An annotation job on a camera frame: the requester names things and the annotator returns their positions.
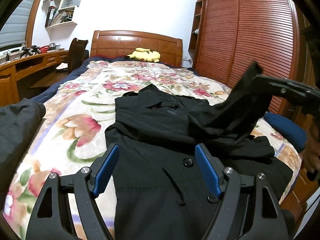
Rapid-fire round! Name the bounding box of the red basket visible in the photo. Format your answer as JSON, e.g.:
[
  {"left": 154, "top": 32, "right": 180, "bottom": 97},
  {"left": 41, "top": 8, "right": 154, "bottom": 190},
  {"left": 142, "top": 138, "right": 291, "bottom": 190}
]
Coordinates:
[{"left": 39, "top": 45, "right": 50, "bottom": 53}]

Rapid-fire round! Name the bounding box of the yellow plush toy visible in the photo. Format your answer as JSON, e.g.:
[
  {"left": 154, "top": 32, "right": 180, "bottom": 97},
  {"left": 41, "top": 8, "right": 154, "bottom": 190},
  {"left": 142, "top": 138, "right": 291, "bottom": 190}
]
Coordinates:
[{"left": 125, "top": 48, "right": 161, "bottom": 63}]

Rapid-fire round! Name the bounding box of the floral bed blanket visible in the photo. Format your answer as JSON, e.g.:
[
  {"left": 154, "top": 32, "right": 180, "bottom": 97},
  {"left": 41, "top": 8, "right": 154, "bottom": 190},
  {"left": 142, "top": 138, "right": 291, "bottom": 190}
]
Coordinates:
[{"left": 2, "top": 60, "right": 303, "bottom": 240}]

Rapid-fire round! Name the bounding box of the wooden desk cabinet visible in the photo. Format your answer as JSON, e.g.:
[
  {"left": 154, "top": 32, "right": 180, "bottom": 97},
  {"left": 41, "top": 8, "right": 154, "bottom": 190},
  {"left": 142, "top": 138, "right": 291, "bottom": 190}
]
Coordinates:
[{"left": 1, "top": 50, "right": 68, "bottom": 106}]

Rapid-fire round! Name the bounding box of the dark wooden chair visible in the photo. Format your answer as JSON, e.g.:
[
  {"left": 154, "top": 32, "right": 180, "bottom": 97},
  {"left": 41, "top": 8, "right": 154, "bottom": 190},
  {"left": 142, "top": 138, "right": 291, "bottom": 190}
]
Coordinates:
[{"left": 55, "top": 38, "right": 89, "bottom": 74}]

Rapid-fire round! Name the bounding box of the wooden room door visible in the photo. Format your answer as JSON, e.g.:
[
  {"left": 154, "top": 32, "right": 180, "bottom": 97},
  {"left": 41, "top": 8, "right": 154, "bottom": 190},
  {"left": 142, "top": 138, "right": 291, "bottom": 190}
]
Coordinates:
[{"left": 292, "top": 7, "right": 320, "bottom": 181}]

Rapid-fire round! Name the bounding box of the dark grey folded garment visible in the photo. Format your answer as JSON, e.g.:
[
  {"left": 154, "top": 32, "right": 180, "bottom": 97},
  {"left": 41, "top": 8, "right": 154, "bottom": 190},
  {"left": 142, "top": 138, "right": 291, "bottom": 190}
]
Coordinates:
[{"left": 1, "top": 99, "right": 46, "bottom": 206}]

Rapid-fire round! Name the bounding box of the black double-breasted coat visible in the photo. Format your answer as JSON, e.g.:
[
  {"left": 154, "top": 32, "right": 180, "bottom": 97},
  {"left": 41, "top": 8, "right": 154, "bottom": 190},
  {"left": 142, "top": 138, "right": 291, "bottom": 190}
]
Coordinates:
[{"left": 105, "top": 63, "right": 293, "bottom": 239}]

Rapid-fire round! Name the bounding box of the navy blue folded garment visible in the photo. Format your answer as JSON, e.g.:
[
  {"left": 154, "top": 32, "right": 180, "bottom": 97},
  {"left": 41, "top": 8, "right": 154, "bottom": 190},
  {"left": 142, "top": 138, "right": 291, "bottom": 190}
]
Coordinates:
[{"left": 264, "top": 112, "right": 307, "bottom": 153}]

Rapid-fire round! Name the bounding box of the wooden bed headboard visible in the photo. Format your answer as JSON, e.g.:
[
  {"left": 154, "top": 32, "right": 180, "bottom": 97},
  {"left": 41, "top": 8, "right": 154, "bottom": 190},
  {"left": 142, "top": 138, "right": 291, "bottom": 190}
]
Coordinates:
[{"left": 90, "top": 30, "right": 183, "bottom": 67}]

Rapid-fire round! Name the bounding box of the grey window blind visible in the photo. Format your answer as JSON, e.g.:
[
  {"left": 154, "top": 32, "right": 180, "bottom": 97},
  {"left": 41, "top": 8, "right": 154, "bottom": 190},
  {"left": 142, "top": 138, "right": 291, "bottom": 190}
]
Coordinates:
[{"left": 0, "top": 0, "right": 34, "bottom": 50}]

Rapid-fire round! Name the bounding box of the navy blue bed sheet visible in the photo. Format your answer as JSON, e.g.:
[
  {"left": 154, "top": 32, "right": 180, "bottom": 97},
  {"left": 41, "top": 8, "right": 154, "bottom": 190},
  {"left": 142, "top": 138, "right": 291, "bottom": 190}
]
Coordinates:
[{"left": 30, "top": 55, "right": 125, "bottom": 103}]

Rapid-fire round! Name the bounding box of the wooden louvered wardrobe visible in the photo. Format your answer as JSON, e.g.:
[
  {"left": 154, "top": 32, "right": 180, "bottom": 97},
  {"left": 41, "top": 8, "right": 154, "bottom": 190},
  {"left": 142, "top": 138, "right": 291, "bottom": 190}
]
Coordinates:
[{"left": 188, "top": 0, "right": 301, "bottom": 116}]

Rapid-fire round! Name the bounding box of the white wall shelf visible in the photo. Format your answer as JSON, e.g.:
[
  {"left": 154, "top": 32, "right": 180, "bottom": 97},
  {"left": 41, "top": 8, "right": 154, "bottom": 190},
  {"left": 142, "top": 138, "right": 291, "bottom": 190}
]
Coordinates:
[{"left": 44, "top": 0, "right": 81, "bottom": 30}]

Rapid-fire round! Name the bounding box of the person right hand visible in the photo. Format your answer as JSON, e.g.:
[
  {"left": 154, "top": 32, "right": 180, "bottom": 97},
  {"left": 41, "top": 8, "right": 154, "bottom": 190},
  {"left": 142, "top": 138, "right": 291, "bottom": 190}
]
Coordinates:
[{"left": 303, "top": 119, "right": 320, "bottom": 173}]

